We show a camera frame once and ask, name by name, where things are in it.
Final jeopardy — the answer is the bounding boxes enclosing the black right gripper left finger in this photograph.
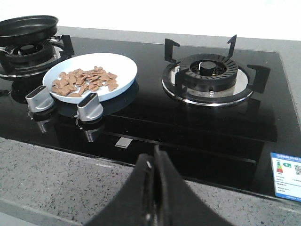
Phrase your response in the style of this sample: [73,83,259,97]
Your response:
[86,154,155,226]

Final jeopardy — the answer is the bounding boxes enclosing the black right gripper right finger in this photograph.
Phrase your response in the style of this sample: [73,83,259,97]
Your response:
[154,146,231,226]

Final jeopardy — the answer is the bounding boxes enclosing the brown meat slices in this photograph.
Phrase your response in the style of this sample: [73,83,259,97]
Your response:
[51,66,119,97]

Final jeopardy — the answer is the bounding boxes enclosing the light blue plate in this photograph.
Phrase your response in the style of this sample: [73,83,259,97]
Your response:
[42,53,137,104]

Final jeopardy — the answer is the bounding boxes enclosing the black frying pan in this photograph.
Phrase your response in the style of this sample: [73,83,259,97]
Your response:
[0,15,58,46]

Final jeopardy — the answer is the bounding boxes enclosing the black glass cooktop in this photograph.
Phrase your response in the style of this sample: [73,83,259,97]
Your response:
[0,38,301,196]

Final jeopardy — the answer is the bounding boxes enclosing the silver right stove knob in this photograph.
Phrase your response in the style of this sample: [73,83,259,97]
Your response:
[77,92,103,122]

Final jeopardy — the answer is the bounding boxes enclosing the silver stove knob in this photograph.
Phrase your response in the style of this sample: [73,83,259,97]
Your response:
[77,92,103,122]
[25,85,54,113]

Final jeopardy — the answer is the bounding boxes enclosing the blue energy label sticker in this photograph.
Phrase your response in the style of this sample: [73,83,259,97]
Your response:
[270,153,301,202]

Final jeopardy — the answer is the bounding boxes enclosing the right gas burner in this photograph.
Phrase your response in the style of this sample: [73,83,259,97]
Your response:
[180,54,238,92]

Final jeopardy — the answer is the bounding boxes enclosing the gas burner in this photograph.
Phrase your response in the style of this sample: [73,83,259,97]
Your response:
[180,54,238,92]
[0,40,55,70]

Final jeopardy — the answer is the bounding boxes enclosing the silver left stove knob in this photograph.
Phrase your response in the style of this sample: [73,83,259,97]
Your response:
[25,85,54,113]

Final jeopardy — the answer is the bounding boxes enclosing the right black pan support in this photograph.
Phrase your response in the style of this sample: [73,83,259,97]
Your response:
[161,35,270,107]

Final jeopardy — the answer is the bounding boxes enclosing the black pan support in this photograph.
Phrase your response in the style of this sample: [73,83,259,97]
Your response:
[0,35,74,78]
[161,35,270,107]

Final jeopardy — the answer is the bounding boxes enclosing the left black pan support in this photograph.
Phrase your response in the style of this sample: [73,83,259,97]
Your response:
[0,35,74,78]

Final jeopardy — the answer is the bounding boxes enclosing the left gas burner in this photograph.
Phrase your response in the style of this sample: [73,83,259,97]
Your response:
[0,40,55,70]

